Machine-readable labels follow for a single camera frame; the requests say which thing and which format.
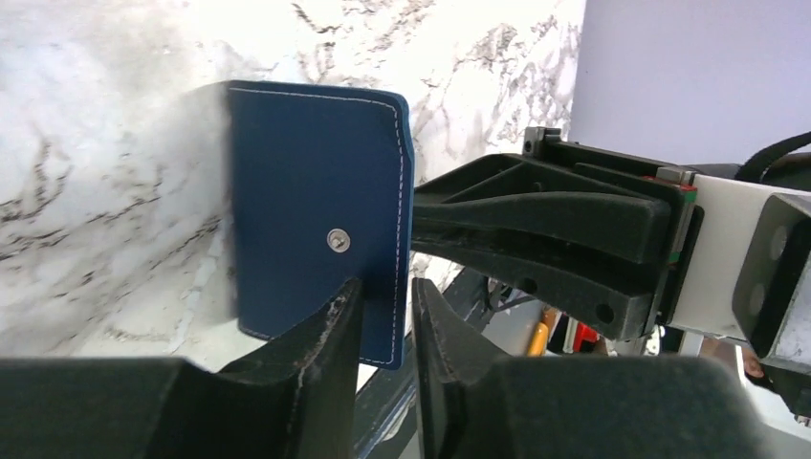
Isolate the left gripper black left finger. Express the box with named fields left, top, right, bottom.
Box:
left=1, top=278, right=362, bottom=458

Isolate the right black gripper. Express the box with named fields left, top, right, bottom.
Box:
left=411, top=126, right=811, bottom=343

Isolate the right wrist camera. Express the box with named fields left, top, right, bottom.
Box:
left=733, top=193, right=810, bottom=375

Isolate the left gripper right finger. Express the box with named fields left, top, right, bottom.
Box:
left=412, top=278, right=760, bottom=458

